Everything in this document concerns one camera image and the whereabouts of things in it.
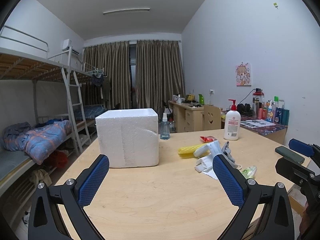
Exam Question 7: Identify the yellow foam net sleeve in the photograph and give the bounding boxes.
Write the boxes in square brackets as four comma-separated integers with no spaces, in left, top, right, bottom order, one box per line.
[178,144,204,159]

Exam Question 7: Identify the blue surgical face mask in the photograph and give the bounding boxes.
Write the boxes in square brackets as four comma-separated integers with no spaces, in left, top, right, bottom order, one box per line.
[221,141,242,170]

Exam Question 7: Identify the black smartphone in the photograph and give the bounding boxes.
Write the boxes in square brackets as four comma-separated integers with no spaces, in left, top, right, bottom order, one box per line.
[274,146,305,165]

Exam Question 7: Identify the green white tube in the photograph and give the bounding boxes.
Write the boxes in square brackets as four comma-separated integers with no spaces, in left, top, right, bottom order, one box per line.
[241,165,257,179]

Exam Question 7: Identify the white tissue paper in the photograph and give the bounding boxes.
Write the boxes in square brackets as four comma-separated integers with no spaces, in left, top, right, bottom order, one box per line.
[195,154,218,180]

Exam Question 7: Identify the red snack packet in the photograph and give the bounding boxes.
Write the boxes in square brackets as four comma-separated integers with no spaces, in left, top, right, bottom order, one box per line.
[200,136,217,143]

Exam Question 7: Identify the white lotion pump bottle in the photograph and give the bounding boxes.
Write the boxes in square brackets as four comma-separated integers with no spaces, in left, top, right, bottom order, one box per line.
[223,99,241,141]

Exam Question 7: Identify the blue plaid quilt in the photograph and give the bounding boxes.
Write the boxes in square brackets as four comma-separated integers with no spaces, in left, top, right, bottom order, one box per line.
[1,120,72,165]

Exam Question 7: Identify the wooden smiley chair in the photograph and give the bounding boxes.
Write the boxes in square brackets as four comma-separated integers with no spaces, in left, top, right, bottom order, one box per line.
[202,105,221,131]

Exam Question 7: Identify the wooden desk with drawers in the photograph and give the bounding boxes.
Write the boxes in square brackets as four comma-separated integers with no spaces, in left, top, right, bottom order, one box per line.
[169,101,204,133]

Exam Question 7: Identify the blue spray bottle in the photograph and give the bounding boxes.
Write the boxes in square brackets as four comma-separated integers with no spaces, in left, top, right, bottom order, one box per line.
[160,113,170,140]

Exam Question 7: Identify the white styrofoam box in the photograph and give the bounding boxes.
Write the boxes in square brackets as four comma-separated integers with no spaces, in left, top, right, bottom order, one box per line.
[95,108,159,168]

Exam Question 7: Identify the metal bunk bed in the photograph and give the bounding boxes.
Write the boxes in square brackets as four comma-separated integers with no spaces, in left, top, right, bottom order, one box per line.
[1,25,95,195]

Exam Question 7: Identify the brown curtains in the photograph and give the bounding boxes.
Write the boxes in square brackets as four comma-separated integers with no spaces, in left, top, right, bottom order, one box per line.
[84,40,185,112]

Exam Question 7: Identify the white air conditioner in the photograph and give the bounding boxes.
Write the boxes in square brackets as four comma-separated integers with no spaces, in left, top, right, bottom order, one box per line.
[62,39,80,55]

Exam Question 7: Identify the ceiling tube light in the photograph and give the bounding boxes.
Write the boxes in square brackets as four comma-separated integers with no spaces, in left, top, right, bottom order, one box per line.
[103,8,151,15]

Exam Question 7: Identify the anime wall poster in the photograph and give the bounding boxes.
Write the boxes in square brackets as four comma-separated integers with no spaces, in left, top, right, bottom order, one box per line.
[235,62,252,86]

